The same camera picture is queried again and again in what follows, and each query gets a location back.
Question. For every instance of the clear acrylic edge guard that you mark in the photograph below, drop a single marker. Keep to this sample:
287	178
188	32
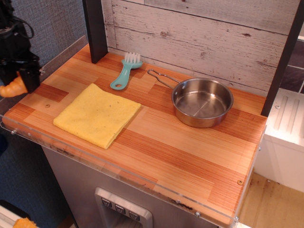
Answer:
201	171

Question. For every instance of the dark right shelf post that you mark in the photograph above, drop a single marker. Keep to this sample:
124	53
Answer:
284	59

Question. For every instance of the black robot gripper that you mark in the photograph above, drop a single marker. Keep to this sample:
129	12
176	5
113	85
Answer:
15	54

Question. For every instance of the folded yellow cloth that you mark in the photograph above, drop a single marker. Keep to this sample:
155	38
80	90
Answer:
97	116

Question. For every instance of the grey toy fridge cabinet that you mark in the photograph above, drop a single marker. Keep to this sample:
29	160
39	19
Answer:
78	183

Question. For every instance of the dark left shelf post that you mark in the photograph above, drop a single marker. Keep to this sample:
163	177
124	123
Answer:
95	27

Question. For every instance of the silver dispenser panel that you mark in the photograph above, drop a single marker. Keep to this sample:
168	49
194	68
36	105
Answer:
117	212

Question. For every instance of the dark shelf post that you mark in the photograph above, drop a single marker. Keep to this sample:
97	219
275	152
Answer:
95	27
284	59

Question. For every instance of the white toy sink unit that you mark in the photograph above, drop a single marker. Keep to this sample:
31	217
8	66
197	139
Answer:
281	153

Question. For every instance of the orange object bottom left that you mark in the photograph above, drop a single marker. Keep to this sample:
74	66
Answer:
24	223

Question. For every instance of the orange toy croissant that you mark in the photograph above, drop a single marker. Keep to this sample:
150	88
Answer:
15	88

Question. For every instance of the small steel saucepan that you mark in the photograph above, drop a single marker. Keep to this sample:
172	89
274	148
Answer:
198	102

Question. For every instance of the teal dish brush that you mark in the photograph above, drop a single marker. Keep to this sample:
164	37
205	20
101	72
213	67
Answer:
131	61

